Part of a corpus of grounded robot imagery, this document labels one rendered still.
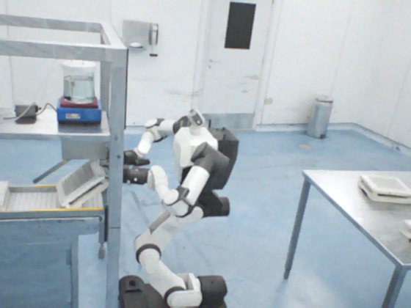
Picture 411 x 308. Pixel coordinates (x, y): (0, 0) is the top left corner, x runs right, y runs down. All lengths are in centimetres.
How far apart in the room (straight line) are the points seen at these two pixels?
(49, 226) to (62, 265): 27
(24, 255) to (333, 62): 591
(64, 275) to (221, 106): 455
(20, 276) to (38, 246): 20
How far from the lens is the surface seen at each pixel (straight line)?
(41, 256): 237
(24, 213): 219
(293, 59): 692
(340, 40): 733
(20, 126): 205
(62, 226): 222
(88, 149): 227
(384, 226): 257
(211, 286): 268
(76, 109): 206
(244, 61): 652
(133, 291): 281
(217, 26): 626
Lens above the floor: 196
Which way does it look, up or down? 24 degrees down
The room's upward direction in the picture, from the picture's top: 6 degrees clockwise
